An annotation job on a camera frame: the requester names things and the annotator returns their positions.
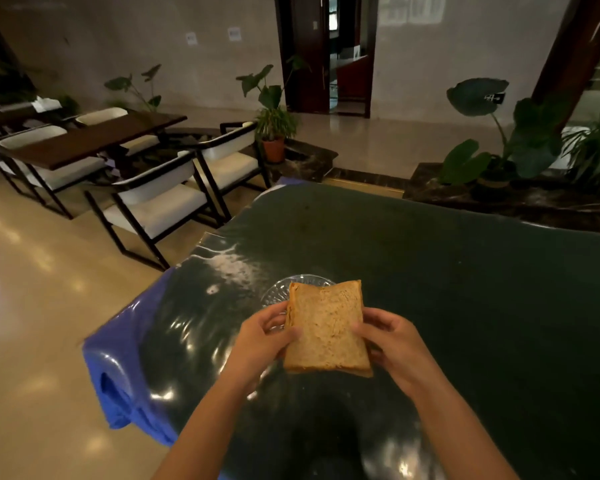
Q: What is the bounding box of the white cushioned black frame chair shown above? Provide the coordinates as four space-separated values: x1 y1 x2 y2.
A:
189 121 272 221
84 151 222 272
74 107 162 156
0 125 107 220

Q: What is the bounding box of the dark wooden pillar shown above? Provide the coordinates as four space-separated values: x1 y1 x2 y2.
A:
530 0 600 130

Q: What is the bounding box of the dark marble planter ledge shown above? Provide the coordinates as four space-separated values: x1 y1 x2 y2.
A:
403 162 600 236

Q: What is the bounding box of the large leaf potted plant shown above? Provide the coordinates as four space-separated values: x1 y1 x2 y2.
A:
438 77 571 191

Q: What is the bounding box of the red armchair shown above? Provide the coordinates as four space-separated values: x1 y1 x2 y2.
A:
335 56 370 101

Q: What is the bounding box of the person's right forearm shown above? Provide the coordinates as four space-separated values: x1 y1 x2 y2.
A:
409 369 521 480

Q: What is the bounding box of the blue plastic table cover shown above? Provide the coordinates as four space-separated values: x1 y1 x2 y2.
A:
82 176 301 448

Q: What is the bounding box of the tall thin leafy plant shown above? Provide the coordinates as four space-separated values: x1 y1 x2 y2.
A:
103 64 163 113

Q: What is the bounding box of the clear glass plate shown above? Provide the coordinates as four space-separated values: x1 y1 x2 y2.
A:
260 274 337 333

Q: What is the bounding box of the dark wooden dining table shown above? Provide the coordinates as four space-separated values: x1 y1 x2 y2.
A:
7 112 188 171

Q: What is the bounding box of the potted plant in orange pot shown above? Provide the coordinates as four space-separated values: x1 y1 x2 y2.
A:
235 55 312 164

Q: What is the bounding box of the person's right hand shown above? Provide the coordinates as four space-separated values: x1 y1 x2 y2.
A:
351 308 447 399

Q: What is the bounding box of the dark wooden door frame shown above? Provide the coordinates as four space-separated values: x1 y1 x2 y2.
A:
273 0 380 119

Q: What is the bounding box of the person's left forearm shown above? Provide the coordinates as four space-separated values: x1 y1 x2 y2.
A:
151 371 261 480

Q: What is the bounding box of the brown bread slice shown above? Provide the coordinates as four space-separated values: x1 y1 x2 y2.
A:
283 280 374 378

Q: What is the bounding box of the person's left hand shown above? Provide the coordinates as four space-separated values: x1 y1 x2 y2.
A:
223 301 303 394

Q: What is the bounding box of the spiky green leafy plant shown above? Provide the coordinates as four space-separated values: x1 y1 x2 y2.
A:
561 112 600 193

